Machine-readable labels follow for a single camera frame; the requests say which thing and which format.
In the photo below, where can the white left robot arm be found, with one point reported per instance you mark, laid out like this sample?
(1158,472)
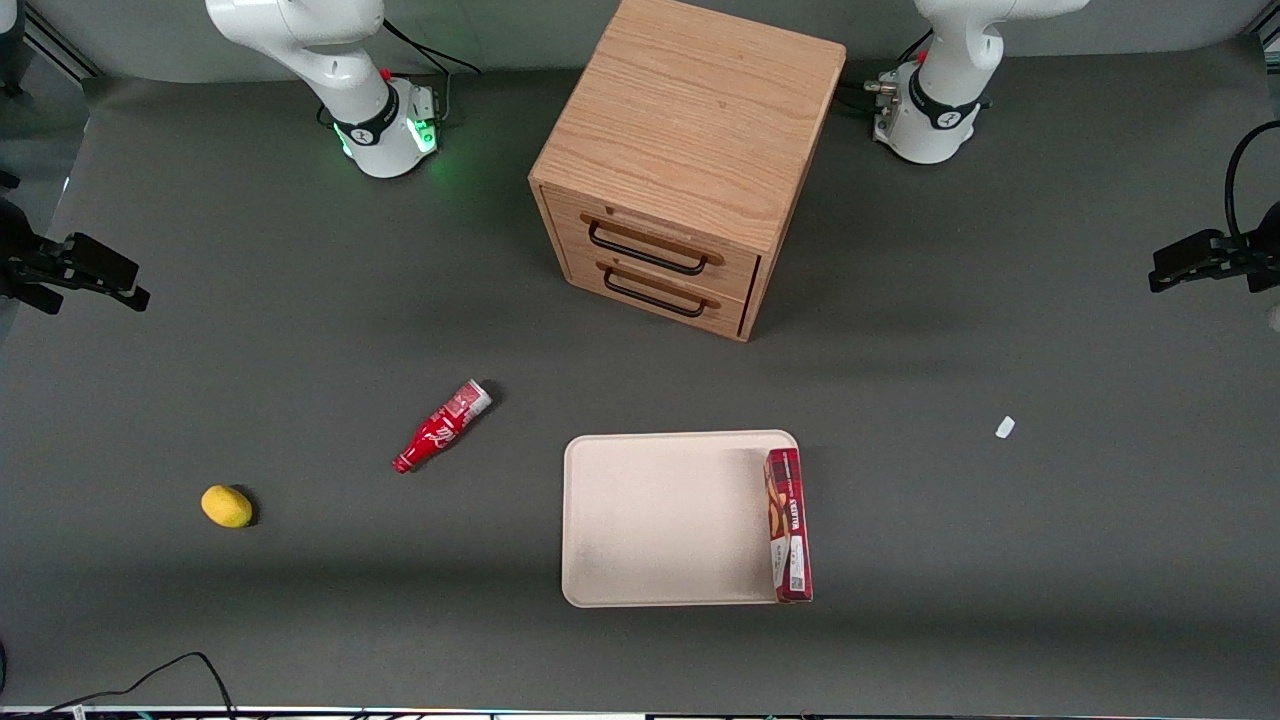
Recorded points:
(950,60)

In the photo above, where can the cream plastic tray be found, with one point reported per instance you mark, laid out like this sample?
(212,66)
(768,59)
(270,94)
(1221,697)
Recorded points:
(660,520)

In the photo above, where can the yellow lemon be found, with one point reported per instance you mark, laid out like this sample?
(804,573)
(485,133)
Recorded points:
(226,506)

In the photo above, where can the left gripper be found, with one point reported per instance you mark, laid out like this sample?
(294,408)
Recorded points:
(1252,254)

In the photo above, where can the small white scrap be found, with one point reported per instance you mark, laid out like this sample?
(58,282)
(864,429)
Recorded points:
(1005,427)

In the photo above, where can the red cola bottle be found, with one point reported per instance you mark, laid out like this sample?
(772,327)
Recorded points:
(440,428)

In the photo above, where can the dark grey table mat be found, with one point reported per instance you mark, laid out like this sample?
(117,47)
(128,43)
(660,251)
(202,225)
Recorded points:
(300,350)

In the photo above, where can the black stand post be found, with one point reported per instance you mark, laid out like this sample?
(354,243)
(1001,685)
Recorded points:
(10,50)

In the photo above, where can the wooden two-drawer cabinet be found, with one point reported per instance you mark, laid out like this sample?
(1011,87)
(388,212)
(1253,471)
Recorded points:
(690,110)

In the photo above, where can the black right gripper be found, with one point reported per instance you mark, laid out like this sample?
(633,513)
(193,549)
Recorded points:
(22,262)

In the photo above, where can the aluminium frame profile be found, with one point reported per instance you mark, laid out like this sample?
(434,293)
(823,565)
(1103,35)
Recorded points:
(1270,38)
(60,45)

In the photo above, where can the red cookie box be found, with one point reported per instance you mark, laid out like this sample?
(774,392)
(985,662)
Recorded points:
(788,530)

